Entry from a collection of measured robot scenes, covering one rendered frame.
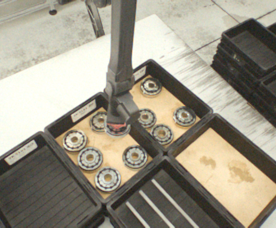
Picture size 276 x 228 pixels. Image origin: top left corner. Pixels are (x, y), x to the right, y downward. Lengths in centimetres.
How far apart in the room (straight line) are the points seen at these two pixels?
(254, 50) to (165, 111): 108
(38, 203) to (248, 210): 80
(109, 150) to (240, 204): 56
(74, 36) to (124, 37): 216
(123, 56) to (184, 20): 233
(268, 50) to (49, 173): 170
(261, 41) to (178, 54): 77
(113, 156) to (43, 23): 209
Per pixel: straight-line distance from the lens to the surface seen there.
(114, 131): 110
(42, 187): 122
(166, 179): 120
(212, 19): 319
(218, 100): 161
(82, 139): 124
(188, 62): 173
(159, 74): 139
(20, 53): 286
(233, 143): 131
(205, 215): 119
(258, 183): 130
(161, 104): 136
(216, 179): 124
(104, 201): 106
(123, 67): 82
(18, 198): 124
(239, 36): 231
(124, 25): 74
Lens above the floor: 195
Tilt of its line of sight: 58 degrees down
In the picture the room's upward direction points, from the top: 3 degrees clockwise
